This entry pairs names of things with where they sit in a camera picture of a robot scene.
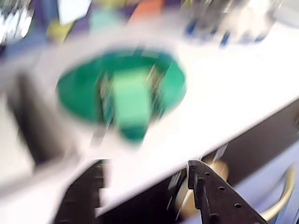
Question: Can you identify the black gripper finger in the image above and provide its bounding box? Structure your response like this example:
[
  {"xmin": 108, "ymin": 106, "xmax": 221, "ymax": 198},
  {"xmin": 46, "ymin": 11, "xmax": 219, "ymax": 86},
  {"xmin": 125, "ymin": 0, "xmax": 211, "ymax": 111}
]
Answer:
[
  {"xmin": 187, "ymin": 160, "xmax": 268, "ymax": 224},
  {"xmin": 54, "ymin": 160, "xmax": 111, "ymax": 224}
]

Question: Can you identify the green round recipient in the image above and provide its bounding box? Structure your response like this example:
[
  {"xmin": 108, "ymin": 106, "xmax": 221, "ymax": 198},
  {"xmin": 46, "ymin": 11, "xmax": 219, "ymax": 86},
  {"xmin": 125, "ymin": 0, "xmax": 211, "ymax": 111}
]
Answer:
[{"xmin": 55, "ymin": 46, "xmax": 188, "ymax": 143}]

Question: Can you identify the blue toy kitchen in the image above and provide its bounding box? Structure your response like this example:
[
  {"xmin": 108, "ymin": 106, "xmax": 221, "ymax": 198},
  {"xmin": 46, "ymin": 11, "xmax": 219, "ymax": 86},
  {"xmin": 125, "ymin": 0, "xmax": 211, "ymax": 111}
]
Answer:
[{"xmin": 0, "ymin": 14, "xmax": 299, "ymax": 224}]

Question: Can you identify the light green block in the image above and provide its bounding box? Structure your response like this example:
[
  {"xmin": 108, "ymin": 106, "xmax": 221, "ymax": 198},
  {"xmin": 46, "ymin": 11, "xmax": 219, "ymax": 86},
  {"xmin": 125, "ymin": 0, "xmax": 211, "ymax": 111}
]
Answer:
[{"xmin": 111, "ymin": 71, "xmax": 153, "ymax": 131}]

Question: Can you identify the gold curved oven handle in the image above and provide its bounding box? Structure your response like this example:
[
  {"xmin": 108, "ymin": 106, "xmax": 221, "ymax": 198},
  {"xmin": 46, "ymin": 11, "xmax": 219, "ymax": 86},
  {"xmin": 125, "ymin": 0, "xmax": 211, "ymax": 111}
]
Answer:
[{"xmin": 260, "ymin": 164, "xmax": 297, "ymax": 222}]

